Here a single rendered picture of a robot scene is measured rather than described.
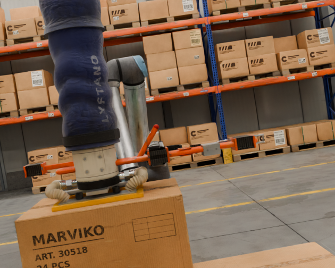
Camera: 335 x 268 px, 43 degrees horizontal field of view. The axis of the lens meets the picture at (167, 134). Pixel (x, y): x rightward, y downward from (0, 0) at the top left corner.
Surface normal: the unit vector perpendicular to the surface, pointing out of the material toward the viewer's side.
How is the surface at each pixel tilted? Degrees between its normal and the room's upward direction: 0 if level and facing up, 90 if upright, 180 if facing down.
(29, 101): 93
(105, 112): 74
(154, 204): 90
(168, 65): 91
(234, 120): 90
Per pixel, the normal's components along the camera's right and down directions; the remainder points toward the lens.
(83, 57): 0.42, -0.25
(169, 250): 0.04, 0.04
